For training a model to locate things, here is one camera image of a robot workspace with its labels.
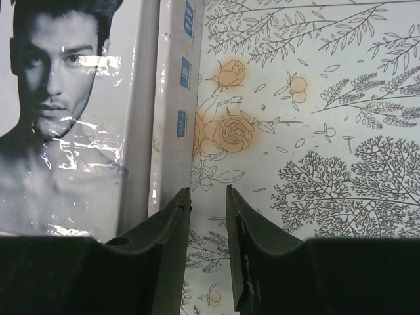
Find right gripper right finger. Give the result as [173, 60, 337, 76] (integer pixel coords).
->
[226, 186, 419, 314]

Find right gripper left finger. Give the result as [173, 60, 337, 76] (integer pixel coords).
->
[1, 188, 191, 314]

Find white hair clipper box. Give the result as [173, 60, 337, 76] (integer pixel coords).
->
[1, 1, 204, 242]

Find floral table mat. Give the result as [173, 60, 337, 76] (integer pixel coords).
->
[180, 1, 419, 314]

